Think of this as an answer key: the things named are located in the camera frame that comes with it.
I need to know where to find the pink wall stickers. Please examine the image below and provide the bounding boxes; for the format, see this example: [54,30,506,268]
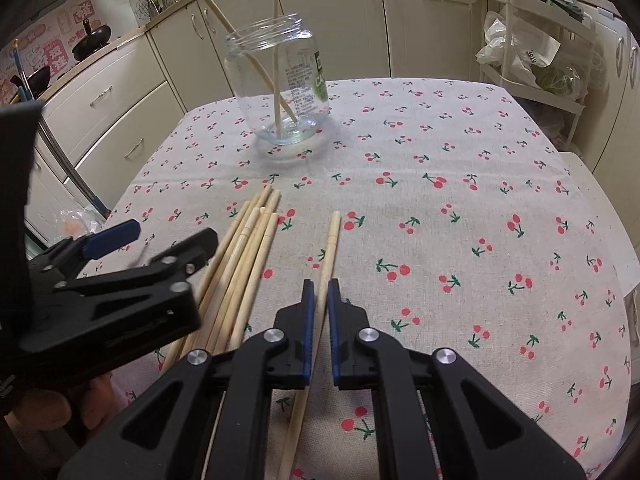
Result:
[0,0,94,107]

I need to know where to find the orange item in clear bag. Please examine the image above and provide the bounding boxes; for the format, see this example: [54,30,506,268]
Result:
[56,209,102,239]

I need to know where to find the beige kitchen countertop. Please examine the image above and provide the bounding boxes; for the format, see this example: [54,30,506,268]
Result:
[37,24,201,102]

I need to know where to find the white plastic bag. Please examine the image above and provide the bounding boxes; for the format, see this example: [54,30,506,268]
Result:
[475,12,562,89]

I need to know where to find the cherry print tablecloth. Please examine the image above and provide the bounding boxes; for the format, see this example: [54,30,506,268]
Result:
[97,77,633,480]

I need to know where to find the white rolling cart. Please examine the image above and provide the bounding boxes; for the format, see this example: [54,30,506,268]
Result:
[477,0,599,157]

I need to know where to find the grey metal bar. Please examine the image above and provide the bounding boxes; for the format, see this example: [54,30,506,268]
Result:
[36,114,109,217]

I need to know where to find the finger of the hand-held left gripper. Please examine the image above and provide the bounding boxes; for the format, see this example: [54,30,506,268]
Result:
[64,227,221,362]
[27,219,142,307]

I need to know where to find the pile of bamboo chopsticks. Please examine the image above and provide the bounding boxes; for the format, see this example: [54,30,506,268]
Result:
[159,184,282,376]

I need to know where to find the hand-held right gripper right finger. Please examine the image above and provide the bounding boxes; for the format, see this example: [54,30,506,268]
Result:
[326,278,586,480]

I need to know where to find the black wok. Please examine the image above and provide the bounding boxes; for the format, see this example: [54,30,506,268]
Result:
[71,19,114,59]

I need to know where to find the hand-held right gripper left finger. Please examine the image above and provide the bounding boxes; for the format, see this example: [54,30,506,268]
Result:
[55,279,317,480]

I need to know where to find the person's left hand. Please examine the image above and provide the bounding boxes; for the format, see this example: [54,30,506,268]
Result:
[15,367,123,436]

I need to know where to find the black cooking pot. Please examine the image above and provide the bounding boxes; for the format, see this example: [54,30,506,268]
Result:
[10,64,54,100]

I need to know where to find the cream drawer cabinet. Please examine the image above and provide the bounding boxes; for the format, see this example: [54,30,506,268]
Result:
[39,35,187,231]

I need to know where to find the bag of green vegetables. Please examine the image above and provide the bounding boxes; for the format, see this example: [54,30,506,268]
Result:
[534,62,587,102]

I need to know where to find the clear glass jar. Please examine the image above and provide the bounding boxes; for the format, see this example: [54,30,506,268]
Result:
[223,14,331,147]

